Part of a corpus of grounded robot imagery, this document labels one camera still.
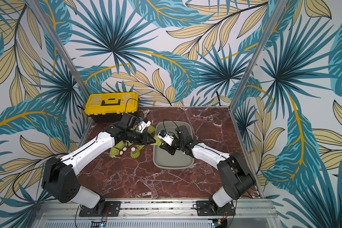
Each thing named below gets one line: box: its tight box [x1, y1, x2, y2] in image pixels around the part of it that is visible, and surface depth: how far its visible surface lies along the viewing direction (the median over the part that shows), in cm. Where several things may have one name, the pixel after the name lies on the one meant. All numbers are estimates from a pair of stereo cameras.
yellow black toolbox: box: [84, 92, 140, 123], surface depth 100 cm
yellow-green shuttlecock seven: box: [130, 144, 145, 159], surface depth 92 cm
